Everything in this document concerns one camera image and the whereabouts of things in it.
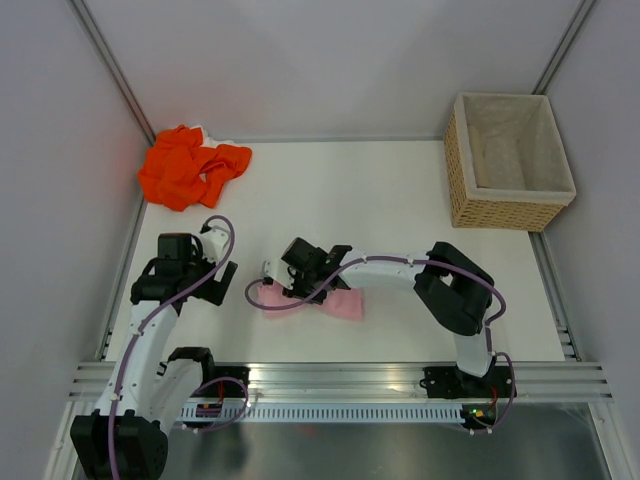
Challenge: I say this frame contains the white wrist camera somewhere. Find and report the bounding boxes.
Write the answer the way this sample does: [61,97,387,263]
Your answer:
[263,258,290,286]
[199,226,230,262]

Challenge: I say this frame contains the pink t-shirt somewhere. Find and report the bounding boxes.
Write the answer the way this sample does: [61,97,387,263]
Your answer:
[257,283,364,321]

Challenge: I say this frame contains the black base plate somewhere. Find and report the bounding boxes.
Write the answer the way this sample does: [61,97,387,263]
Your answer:
[199,365,250,399]
[419,366,515,400]

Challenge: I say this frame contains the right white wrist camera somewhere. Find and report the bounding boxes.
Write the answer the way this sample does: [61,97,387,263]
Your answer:
[263,258,290,286]

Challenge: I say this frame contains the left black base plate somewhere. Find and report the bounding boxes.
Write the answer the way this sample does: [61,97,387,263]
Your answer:
[199,365,250,399]

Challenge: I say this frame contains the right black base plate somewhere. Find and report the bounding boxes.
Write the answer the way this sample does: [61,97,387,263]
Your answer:
[419,366,515,400]

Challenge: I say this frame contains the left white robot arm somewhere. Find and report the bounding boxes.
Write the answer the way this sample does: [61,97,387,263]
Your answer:
[70,226,237,479]

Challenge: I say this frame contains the orange t-shirt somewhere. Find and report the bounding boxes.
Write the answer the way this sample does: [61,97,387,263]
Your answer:
[137,125,253,212]

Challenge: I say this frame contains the white slotted cable duct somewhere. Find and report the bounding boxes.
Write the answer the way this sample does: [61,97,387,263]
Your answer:
[179,403,464,422]

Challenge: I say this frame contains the back table edge rail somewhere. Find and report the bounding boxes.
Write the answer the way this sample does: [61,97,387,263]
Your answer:
[216,134,444,145]

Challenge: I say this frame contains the corner aluminium post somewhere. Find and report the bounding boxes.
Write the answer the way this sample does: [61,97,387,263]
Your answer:
[67,0,156,146]
[532,0,600,95]

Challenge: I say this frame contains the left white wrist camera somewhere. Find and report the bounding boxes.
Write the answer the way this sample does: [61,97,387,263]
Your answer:
[199,226,230,262]

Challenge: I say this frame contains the left corner aluminium post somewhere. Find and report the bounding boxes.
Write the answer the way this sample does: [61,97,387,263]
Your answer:
[67,0,156,146]

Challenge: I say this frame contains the right corner aluminium post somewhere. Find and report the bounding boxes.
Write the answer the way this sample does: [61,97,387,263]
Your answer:
[532,0,600,95]

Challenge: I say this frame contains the right table side rail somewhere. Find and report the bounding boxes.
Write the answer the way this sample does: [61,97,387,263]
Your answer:
[529,232,583,362]

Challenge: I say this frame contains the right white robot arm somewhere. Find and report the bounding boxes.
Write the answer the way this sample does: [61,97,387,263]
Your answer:
[281,238,506,395]

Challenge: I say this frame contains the white t-shirt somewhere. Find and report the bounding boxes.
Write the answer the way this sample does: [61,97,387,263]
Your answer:
[190,124,234,148]

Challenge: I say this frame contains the wicker basket with liner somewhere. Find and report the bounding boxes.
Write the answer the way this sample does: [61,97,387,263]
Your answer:
[443,92,576,232]

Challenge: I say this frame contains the aluminium front rail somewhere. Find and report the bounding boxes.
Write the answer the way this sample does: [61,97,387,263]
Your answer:
[68,360,614,403]

